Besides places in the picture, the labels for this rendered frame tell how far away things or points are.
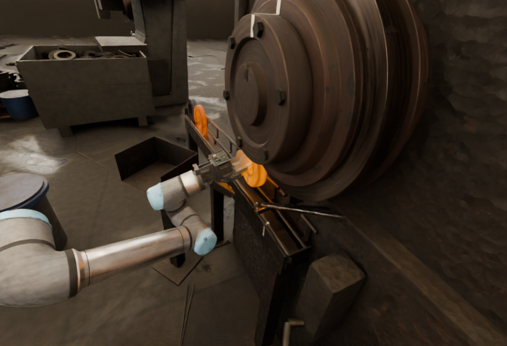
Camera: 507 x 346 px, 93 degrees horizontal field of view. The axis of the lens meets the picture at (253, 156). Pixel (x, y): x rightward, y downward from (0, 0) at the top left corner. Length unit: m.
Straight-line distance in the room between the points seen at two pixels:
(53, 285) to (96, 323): 0.88
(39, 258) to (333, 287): 0.58
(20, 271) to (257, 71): 0.56
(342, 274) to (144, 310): 1.07
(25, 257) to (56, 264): 0.05
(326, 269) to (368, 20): 0.46
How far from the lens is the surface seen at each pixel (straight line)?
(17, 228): 0.72
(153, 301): 1.46
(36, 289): 0.64
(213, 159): 0.78
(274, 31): 0.40
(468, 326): 0.56
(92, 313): 1.53
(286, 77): 0.37
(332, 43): 0.39
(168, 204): 0.79
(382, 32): 0.36
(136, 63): 2.85
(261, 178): 0.80
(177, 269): 1.52
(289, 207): 0.55
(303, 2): 0.44
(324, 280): 0.57
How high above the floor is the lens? 1.27
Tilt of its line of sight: 32 degrees down
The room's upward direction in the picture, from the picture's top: 5 degrees clockwise
